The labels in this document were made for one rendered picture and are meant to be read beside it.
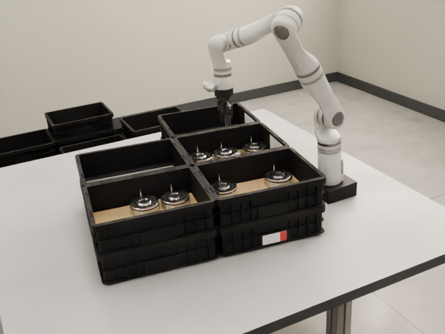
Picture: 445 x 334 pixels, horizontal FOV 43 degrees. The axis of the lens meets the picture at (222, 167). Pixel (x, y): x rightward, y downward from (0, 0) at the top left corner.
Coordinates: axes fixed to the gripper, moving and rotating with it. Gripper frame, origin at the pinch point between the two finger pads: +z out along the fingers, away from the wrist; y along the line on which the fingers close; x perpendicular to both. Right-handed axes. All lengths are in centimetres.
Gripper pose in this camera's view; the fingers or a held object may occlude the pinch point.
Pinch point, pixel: (225, 121)
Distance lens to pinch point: 224.7
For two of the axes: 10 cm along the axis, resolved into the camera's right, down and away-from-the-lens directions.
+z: 0.6, 9.0, 4.2
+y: -3.1, -3.9, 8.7
